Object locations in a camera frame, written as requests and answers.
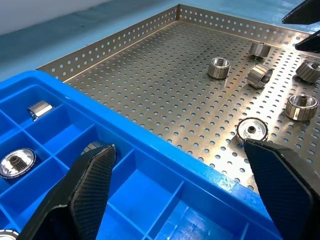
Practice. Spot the perforated steel tray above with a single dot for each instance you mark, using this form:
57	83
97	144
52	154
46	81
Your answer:
155	87

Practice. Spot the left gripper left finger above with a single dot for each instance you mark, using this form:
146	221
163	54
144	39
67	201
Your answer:
85	190

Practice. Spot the blue compartment tray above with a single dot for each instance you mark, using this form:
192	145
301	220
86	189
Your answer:
175	162

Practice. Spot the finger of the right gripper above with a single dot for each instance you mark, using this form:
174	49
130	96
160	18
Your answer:
305	13
311	43

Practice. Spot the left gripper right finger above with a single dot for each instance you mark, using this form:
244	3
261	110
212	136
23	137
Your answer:
287	190

